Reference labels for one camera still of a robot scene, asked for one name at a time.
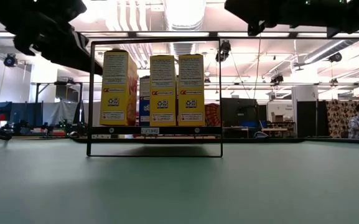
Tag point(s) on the grey cloth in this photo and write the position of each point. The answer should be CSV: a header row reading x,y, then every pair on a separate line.
x,y
59,112

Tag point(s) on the black monitor screen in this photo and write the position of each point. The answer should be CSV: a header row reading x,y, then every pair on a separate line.
x,y
238,112

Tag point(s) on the yellow Corn Pops cereal box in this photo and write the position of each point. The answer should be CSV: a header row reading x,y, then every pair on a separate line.
x,y
163,93
191,93
117,93

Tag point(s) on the cardboard box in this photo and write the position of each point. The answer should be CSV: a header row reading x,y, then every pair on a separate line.
x,y
277,117

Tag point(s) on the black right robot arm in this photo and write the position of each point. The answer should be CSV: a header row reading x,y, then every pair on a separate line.
x,y
338,12

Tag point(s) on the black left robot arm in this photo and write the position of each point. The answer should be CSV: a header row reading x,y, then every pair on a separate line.
x,y
26,12

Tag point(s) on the black crossbar with light strips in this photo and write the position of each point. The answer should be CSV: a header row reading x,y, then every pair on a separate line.
x,y
166,34

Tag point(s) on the green table mat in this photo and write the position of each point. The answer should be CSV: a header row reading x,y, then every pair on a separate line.
x,y
166,193

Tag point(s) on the blue partition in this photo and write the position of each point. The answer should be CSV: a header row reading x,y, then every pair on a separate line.
x,y
20,112

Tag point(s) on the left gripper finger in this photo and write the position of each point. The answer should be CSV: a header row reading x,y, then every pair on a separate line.
x,y
84,46
73,59

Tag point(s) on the white cabinet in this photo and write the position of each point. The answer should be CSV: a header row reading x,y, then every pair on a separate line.
x,y
280,105

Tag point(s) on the black ceiling spotlight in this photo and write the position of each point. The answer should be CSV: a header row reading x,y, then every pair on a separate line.
x,y
335,57
277,79
10,60
223,52

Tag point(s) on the blue Frosted Flakes cereal box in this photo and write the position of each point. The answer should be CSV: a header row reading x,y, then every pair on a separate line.
x,y
144,102

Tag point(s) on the wooden shelf with black frame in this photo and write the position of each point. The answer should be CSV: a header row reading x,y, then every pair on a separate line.
x,y
120,130

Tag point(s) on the black cabinet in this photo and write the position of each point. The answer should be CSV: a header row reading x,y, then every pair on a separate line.
x,y
306,118

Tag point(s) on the brown patterned cloth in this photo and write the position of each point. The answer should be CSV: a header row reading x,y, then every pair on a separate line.
x,y
338,118

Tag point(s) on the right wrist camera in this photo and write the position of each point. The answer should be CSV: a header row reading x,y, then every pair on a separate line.
x,y
256,28

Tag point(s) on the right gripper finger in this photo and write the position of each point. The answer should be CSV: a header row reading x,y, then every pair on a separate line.
x,y
238,9

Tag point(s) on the black metal rack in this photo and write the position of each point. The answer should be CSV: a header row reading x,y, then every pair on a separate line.
x,y
70,83

